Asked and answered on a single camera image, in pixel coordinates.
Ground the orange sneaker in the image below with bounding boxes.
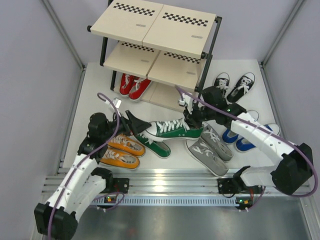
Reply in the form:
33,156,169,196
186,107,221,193
100,148,140,170
108,134,146,157

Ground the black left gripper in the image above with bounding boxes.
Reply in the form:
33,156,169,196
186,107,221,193
101,110,151,142

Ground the blue sneaker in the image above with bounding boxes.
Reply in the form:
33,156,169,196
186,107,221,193
235,123,281,153
222,109,260,145

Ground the grey sneaker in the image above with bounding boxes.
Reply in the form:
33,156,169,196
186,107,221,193
200,125,234,162
185,138,229,177

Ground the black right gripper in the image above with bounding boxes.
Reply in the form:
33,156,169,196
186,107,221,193
182,101,216,130

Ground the orange sneaker lower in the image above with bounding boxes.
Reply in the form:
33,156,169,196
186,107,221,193
100,148,140,170

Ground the orange sneaker upper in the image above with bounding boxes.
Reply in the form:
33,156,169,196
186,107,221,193
108,134,146,157

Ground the black sneaker right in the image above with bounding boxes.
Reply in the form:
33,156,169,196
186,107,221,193
226,72,256,103

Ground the aluminium mounting rail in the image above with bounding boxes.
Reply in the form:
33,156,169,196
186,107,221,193
41,167,313,208

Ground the black sneaker left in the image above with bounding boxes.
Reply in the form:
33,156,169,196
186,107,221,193
213,72,230,97

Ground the green sneaker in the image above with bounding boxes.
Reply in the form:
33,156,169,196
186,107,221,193
142,118,205,142
134,133,171,159

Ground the blue sneaker right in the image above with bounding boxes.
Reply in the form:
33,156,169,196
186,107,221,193
235,123,281,153

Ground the black sneaker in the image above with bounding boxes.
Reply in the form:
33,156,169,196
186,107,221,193
213,72,230,97
226,72,256,103

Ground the red sneaker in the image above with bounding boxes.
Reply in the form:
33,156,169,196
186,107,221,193
119,73,136,97
128,77,152,101

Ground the beige three-tier shoe shelf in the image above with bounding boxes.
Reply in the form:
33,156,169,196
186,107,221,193
87,0,222,112

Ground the blue sneaker left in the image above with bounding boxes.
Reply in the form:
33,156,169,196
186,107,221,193
222,109,260,145

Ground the grey sneaker lower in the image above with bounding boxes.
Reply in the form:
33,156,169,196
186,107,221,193
185,138,229,177

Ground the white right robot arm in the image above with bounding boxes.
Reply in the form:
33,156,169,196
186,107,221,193
176,86,319,198

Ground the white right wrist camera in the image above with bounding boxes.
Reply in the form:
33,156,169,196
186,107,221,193
177,95,193,107

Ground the grey sneaker upper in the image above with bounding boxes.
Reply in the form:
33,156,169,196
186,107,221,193
200,125,234,162

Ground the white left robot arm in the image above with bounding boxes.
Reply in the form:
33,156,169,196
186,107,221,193
34,110,151,240

